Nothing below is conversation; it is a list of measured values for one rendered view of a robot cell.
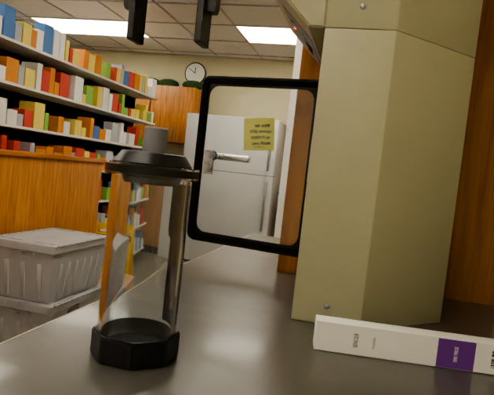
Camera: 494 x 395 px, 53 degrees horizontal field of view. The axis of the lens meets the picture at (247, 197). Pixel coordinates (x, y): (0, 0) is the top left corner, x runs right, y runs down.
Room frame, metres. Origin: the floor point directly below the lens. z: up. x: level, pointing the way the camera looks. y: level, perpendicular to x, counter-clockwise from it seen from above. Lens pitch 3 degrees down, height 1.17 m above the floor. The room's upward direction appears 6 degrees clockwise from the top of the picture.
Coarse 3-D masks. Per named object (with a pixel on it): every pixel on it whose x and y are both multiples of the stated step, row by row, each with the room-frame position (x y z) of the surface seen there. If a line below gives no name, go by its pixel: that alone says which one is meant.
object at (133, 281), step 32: (128, 192) 0.54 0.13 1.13; (160, 192) 0.54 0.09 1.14; (128, 224) 0.53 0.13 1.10; (160, 224) 0.54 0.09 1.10; (128, 256) 0.53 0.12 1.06; (160, 256) 0.54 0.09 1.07; (128, 288) 0.53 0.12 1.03; (160, 288) 0.54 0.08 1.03; (128, 320) 0.53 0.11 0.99; (160, 320) 0.55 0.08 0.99
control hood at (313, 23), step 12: (288, 0) 0.81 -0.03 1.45; (300, 0) 0.80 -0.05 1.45; (312, 0) 0.80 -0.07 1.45; (324, 0) 0.80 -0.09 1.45; (300, 12) 0.80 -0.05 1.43; (312, 12) 0.80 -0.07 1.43; (324, 12) 0.80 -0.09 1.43; (300, 24) 0.88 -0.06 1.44; (312, 24) 0.80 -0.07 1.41; (324, 24) 0.80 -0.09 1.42; (312, 36) 0.86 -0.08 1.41
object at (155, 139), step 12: (144, 132) 0.57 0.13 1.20; (156, 132) 0.57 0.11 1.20; (168, 132) 0.58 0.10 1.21; (144, 144) 0.57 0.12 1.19; (156, 144) 0.57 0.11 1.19; (120, 156) 0.55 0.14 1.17; (132, 156) 0.54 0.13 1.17; (144, 156) 0.54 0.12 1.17; (156, 156) 0.54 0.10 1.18; (168, 156) 0.55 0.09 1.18; (180, 156) 0.56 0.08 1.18; (180, 168) 0.55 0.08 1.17
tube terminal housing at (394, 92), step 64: (384, 0) 0.77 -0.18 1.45; (448, 0) 0.83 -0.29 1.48; (384, 64) 0.77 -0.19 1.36; (448, 64) 0.84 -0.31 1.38; (320, 128) 0.79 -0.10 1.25; (384, 128) 0.77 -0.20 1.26; (448, 128) 0.85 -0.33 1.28; (320, 192) 0.79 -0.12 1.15; (384, 192) 0.78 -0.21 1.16; (448, 192) 0.86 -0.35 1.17; (320, 256) 0.79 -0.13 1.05; (384, 256) 0.79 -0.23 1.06; (448, 256) 0.87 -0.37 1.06; (384, 320) 0.80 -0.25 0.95
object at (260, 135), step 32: (224, 96) 1.18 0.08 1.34; (256, 96) 1.16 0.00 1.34; (288, 96) 1.13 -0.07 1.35; (224, 128) 1.18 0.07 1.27; (256, 128) 1.15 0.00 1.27; (288, 128) 1.13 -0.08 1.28; (224, 160) 1.18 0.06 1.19; (256, 160) 1.15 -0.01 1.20; (288, 160) 1.12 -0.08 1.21; (224, 192) 1.18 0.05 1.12; (256, 192) 1.15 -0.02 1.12; (288, 192) 1.12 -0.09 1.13; (224, 224) 1.17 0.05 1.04; (256, 224) 1.14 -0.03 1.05; (288, 224) 1.12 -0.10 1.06
